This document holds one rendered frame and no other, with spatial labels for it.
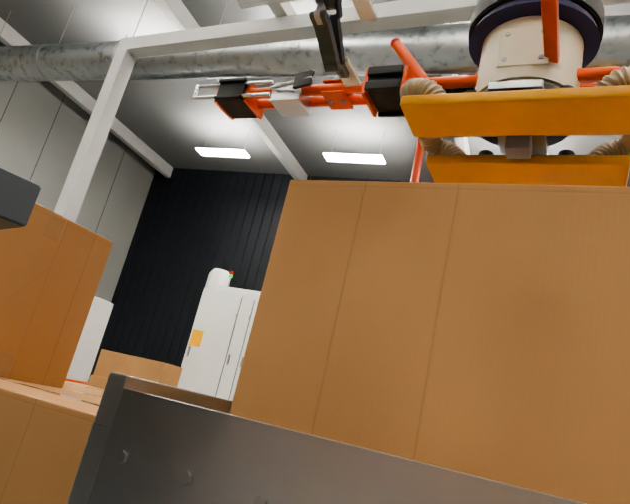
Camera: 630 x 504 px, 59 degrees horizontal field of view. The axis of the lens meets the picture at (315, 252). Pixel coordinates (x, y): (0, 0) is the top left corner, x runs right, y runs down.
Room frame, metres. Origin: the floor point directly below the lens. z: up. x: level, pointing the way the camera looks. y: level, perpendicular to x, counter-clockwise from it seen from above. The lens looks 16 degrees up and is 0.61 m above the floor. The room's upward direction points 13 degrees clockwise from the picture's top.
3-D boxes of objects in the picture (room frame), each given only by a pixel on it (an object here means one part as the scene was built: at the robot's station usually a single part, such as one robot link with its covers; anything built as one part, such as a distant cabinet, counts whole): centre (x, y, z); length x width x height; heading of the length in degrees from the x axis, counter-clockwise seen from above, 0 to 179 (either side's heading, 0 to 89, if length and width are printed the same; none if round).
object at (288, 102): (1.05, 0.12, 1.23); 0.07 x 0.07 x 0.04; 63
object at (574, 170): (0.92, -0.34, 1.13); 0.34 x 0.10 x 0.05; 63
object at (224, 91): (1.04, 0.21, 1.24); 0.31 x 0.03 x 0.05; 63
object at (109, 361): (8.56, 1.96, 0.45); 1.21 x 1.02 x 0.90; 67
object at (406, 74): (0.95, -0.07, 1.24); 0.10 x 0.08 x 0.06; 153
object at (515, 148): (0.83, -0.29, 1.13); 0.04 x 0.04 x 0.05; 63
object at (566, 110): (0.75, -0.25, 1.13); 0.34 x 0.10 x 0.05; 63
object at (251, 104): (1.11, 0.24, 1.24); 0.08 x 0.07 x 0.05; 63
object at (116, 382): (1.00, 0.03, 0.58); 0.70 x 0.03 x 0.06; 152
